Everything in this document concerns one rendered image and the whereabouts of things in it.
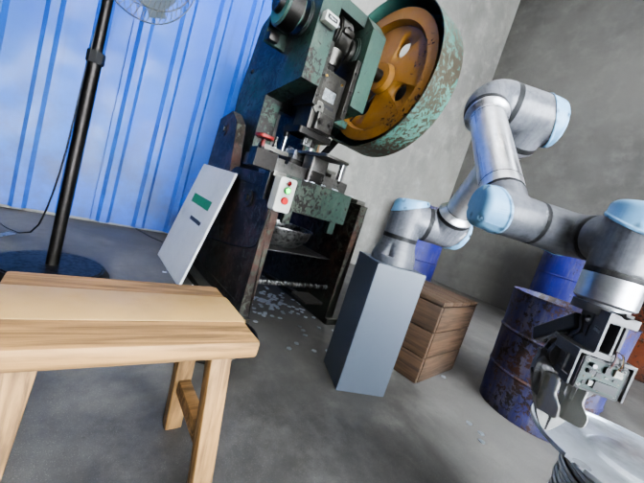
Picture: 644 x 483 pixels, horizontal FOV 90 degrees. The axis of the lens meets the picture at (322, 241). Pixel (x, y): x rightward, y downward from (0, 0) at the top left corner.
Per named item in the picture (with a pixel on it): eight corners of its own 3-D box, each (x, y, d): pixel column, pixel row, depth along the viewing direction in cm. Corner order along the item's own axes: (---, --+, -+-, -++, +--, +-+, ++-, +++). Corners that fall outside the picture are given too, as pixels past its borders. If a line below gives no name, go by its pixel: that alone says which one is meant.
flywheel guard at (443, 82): (430, 164, 160) (489, -7, 150) (396, 144, 142) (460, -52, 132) (313, 150, 238) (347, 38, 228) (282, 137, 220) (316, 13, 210)
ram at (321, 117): (334, 138, 156) (354, 77, 152) (310, 126, 146) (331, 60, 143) (314, 137, 169) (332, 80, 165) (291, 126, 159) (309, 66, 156)
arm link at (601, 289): (571, 266, 51) (629, 284, 49) (561, 293, 51) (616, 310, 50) (602, 273, 43) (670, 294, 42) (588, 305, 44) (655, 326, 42)
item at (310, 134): (329, 150, 162) (332, 140, 161) (297, 136, 149) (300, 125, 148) (310, 149, 174) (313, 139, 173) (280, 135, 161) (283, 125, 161)
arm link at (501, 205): (473, 57, 77) (501, 196, 48) (516, 72, 78) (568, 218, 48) (448, 102, 86) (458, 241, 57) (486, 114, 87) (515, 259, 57)
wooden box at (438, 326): (452, 369, 154) (478, 302, 150) (414, 383, 127) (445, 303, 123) (386, 329, 182) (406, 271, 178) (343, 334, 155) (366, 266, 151)
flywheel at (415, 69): (345, 154, 218) (440, 149, 163) (322, 144, 206) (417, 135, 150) (370, 50, 216) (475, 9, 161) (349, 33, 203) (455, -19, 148)
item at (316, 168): (341, 192, 145) (351, 162, 143) (318, 183, 136) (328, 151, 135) (310, 183, 164) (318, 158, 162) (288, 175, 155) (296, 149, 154)
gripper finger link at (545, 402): (536, 439, 46) (560, 382, 45) (519, 415, 52) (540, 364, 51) (559, 448, 46) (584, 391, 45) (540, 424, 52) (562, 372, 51)
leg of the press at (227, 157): (249, 326, 133) (312, 110, 123) (222, 326, 126) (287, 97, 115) (189, 257, 203) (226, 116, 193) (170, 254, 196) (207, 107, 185)
